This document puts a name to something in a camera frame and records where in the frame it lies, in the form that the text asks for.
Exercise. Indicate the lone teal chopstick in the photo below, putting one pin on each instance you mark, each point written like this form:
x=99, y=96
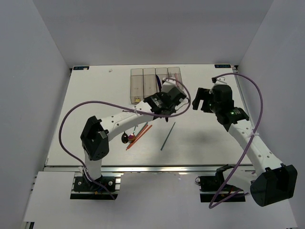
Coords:
x=166, y=139

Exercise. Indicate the left xdof label sticker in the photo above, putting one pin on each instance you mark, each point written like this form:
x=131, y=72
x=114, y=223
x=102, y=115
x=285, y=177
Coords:
x=80, y=68

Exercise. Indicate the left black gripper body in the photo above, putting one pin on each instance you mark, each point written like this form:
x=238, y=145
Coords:
x=171, y=110

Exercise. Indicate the blue knife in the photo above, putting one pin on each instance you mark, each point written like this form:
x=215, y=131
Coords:
x=159, y=83

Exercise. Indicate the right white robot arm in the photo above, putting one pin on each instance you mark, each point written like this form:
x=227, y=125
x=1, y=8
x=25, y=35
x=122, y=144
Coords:
x=273, y=181

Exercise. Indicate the aluminium table front rail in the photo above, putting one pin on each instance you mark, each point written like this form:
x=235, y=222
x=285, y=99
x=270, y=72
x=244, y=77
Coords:
x=138, y=169

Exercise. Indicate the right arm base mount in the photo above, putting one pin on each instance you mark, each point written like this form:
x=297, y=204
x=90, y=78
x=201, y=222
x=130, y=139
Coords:
x=210, y=184

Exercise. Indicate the aluminium table right rail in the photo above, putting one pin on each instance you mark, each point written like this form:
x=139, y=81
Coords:
x=235, y=70

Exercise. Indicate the black spoon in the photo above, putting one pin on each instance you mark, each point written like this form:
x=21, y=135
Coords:
x=124, y=138

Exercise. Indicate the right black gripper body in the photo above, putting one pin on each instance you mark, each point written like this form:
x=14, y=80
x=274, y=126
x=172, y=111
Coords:
x=208, y=105

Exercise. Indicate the teal chopstick by spoon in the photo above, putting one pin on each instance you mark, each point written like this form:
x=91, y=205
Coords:
x=144, y=126

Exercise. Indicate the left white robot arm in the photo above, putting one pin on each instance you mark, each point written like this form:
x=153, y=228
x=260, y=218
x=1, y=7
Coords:
x=97, y=133

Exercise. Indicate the right xdof label sticker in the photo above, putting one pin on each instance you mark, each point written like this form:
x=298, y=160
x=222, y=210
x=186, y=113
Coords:
x=222, y=66

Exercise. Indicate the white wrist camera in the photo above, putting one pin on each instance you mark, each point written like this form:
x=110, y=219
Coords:
x=218, y=81
x=168, y=84

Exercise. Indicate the blue handled iridescent spoon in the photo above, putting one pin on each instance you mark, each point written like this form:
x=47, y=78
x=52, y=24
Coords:
x=132, y=136

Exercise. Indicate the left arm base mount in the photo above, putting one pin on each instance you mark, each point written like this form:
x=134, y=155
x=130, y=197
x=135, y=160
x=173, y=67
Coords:
x=83, y=189

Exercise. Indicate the orange chopstick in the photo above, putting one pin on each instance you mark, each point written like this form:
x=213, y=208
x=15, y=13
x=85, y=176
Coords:
x=130, y=145
x=143, y=131

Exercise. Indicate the clear container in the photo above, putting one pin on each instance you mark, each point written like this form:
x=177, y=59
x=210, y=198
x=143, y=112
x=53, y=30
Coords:
x=149, y=82
x=174, y=70
x=161, y=72
x=136, y=86

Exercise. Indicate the aluminium table rail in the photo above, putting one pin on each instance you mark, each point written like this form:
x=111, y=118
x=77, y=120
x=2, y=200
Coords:
x=138, y=169
x=235, y=70

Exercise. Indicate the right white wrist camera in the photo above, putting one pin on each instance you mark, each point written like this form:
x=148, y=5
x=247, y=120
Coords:
x=218, y=81

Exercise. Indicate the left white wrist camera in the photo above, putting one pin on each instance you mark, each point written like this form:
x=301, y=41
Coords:
x=168, y=84

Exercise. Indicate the xdof label sticker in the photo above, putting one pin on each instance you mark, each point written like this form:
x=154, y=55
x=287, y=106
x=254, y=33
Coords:
x=80, y=68
x=222, y=66

